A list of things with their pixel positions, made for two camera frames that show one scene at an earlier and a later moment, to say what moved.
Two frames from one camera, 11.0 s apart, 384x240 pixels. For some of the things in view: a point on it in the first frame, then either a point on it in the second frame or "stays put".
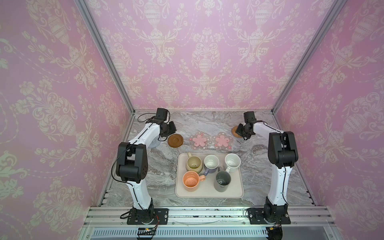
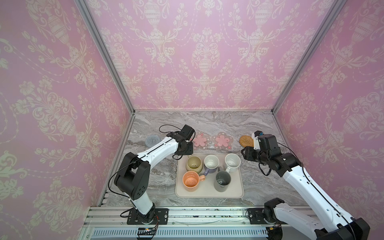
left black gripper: x=172 y=129 to x=190 y=151
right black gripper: x=241 y=130 to x=250 y=154
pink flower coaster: x=199 y=141 stays put
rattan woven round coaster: x=234 y=132 to x=246 y=141
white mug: x=232 y=161 stays put
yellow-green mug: x=194 y=163 stays put
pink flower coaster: x=222 y=141 stays put
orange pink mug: x=190 y=180 stays put
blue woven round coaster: x=155 y=142 stays put
